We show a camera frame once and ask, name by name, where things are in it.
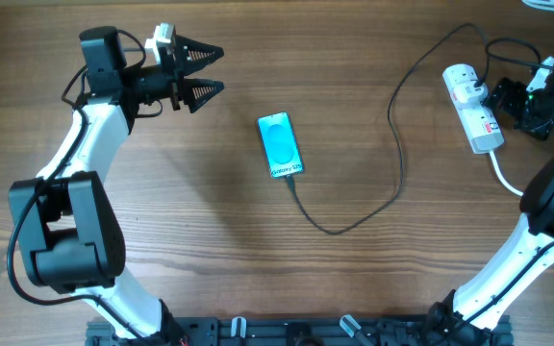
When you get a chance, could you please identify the Galaxy smartphone with teal screen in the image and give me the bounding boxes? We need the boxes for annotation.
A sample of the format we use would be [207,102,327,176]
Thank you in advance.
[257,112,304,179]

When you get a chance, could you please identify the white power strip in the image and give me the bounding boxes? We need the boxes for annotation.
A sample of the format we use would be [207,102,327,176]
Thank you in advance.
[442,63,504,154]

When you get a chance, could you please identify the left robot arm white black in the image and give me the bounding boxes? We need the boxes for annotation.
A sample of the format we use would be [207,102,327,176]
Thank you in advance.
[7,23,224,345]

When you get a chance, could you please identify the white charger plug adapter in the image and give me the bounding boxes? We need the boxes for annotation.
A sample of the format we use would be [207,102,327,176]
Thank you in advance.
[451,83,488,110]

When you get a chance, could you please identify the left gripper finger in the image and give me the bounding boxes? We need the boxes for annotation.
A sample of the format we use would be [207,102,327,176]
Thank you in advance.
[181,79,225,113]
[176,35,224,76]

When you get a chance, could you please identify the black USB charging cable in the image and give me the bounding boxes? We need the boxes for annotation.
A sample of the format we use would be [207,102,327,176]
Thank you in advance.
[284,21,491,236]

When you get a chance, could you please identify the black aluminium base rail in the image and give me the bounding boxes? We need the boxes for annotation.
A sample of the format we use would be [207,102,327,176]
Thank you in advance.
[85,314,514,346]

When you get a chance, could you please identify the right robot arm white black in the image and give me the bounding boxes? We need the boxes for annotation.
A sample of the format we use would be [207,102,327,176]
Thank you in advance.
[418,57,554,345]

